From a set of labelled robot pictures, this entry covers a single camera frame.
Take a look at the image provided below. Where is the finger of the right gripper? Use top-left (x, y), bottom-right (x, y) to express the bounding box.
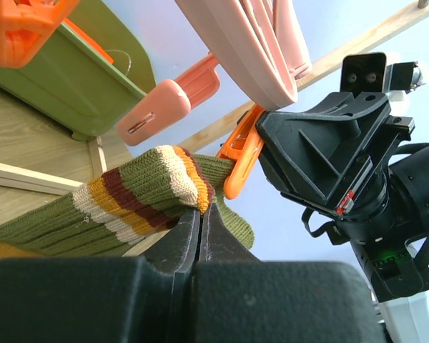
top-left (255, 91), bottom-right (360, 207)

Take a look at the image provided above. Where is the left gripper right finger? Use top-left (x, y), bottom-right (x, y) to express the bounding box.
top-left (194, 205), bottom-right (385, 342)

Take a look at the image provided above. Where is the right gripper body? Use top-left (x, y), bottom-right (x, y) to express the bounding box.
top-left (264, 91), bottom-right (415, 247)

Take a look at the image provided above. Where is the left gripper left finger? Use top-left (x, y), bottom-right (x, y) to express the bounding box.
top-left (0, 210), bottom-right (201, 342)

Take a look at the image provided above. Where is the orange clothes peg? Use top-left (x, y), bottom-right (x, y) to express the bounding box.
top-left (216, 104), bottom-right (265, 199)

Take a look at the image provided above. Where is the olive striped sock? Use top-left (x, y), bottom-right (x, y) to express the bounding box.
top-left (0, 145), bottom-right (255, 259)

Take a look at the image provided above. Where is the pink round clip hanger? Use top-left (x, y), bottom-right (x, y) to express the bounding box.
top-left (177, 0), bottom-right (312, 111)

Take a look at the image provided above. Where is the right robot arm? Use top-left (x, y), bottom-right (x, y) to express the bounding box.
top-left (255, 92), bottom-right (429, 342)

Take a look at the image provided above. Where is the pink clothes peg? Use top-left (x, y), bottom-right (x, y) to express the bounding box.
top-left (117, 54), bottom-right (220, 146)

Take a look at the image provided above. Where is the wooden clothes rack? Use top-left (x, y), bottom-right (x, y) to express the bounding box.
top-left (0, 1), bottom-right (429, 195)

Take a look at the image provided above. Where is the olive green plastic bin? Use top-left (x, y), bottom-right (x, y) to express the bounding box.
top-left (0, 1), bottom-right (156, 141)

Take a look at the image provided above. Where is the orange cloth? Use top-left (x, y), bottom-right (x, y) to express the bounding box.
top-left (63, 19), bottom-right (114, 64)

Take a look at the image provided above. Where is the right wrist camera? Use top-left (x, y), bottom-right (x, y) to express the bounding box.
top-left (340, 52), bottom-right (429, 96)

